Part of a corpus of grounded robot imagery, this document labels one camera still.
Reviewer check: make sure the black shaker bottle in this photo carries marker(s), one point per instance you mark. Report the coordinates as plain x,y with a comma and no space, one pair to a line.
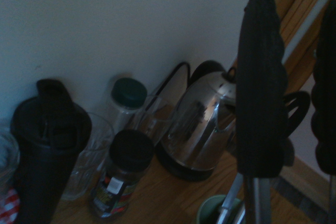
42,145

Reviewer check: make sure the coffee jar with black lid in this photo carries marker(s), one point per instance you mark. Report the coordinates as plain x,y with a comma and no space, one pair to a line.
126,155

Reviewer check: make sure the stainless steel electric kettle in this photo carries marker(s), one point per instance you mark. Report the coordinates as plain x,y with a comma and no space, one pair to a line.
199,124

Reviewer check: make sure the clear glass mug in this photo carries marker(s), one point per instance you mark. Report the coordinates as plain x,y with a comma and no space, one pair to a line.
155,124

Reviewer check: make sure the small jar red checked lid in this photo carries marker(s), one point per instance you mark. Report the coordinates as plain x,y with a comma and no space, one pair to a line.
8,203

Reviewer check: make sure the steel tongs with black tips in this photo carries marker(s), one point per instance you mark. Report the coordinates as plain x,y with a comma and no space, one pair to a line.
260,90

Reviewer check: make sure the black rimmed tray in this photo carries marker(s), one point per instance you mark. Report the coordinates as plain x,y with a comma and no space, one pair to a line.
181,68

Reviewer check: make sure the wooden door frame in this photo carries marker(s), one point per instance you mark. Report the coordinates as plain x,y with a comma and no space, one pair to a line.
296,3

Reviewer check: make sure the beige cup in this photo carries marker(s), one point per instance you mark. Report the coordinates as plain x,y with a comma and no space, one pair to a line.
207,208

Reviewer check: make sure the clear glass tumbler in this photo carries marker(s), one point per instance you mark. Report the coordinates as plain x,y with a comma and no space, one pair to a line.
89,155

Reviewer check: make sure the clear jar with green lid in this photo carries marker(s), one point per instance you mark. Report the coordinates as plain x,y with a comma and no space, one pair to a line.
128,93

